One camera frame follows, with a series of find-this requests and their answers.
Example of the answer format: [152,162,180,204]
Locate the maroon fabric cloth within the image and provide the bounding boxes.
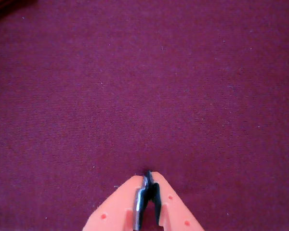
[0,0,289,231]

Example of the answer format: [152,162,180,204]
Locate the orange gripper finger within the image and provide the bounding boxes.
[82,175,149,231]
[144,170,205,231]

